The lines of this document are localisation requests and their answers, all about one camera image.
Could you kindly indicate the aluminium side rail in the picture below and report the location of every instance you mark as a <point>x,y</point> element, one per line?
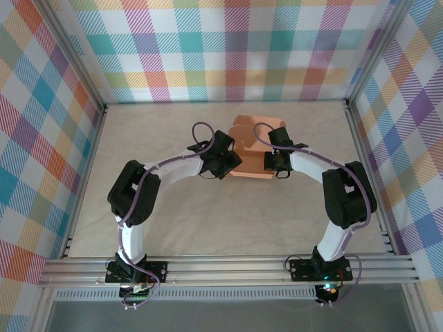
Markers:
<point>360,145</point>
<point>92,145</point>

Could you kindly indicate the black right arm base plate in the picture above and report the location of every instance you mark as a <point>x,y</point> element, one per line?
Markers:
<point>301,269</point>

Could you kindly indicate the aluminium frame post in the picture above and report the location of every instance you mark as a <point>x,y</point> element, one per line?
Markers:
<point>77,58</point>
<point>375,52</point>

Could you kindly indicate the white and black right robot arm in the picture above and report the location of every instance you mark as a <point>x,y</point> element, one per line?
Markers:
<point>349,197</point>

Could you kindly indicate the orange paper box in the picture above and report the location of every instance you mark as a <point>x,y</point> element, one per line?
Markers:
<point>249,162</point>

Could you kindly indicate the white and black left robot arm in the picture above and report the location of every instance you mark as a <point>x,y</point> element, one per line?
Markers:
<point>133,193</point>

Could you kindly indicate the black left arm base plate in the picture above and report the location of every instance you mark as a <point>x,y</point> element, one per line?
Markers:
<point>159,271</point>

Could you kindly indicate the aluminium front rail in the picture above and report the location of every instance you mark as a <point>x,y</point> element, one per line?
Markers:
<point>225,269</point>

